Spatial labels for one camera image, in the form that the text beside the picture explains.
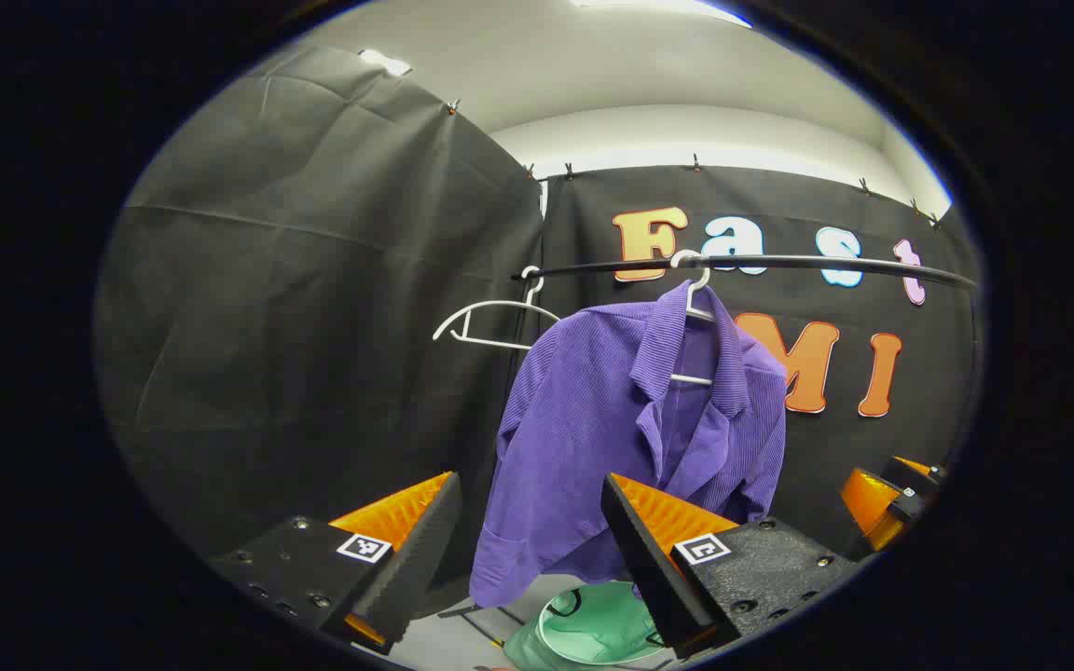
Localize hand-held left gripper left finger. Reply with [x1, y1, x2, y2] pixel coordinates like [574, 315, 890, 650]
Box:
[209, 471, 463, 656]

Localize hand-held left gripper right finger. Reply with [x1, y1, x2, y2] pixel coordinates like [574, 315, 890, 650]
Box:
[600, 472, 862, 661]

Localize green laundry hamper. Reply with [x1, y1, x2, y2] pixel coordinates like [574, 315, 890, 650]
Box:
[503, 580, 678, 671]

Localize purple corduroy jacket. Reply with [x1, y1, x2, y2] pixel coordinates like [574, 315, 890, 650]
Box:
[469, 280, 788, 609]

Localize white plastic clothes hanger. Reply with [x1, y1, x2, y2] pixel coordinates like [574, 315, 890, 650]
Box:
[433, 266, 561, 352]
[669, 249, 717, 387]

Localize black backdrop cloth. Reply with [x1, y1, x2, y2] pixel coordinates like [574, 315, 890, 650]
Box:
[500, 166, 984, 597]
[94, 45, 545, 616]

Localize row of small backdrop clips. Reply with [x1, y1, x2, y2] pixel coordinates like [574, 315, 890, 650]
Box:
[444, 98, 943, 229]

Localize ceiling light panel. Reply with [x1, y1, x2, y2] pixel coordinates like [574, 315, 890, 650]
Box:
[357, 48, 413, 77]

